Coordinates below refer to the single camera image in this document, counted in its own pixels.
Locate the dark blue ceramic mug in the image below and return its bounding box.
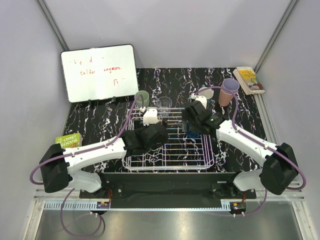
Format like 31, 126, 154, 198
186, 129, 201, 139

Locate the light blue flowered mug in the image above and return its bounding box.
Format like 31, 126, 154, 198
198, 86, 214, 106

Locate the pink plastic cup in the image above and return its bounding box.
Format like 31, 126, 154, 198
218, 89, 237, 107

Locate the clear glass cup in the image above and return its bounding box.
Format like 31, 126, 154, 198
156, 96, 172, 114

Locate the green plastic cup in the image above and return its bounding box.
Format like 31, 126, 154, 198
134, 90, 150, 108

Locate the lilac plastic cup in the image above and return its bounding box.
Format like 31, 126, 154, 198
221, 78, 240, 94

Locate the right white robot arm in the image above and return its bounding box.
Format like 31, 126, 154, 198
182, 100, 298, 199

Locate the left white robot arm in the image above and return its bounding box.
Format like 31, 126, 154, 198
39, 121, 169, 198

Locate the yellow paperback book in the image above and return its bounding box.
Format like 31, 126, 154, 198
233, 66, 265, 95

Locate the green Treehouse book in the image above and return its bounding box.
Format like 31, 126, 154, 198
55, 132, 82, 149

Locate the white whiteboard with red writing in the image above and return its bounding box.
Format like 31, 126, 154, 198
60, 44, 139, 103

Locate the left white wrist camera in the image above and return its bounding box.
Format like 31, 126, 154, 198
142, 107, 159, 126

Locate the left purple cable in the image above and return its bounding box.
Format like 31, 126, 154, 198
29, 94, 147, 185

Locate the white wire dish rack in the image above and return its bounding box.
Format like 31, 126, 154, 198
122, 107, 215, 172

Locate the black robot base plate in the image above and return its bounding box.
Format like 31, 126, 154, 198
79, 172, 256, 200

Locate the grey slotted cable duct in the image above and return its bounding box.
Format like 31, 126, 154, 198
44, 199, 111, 211

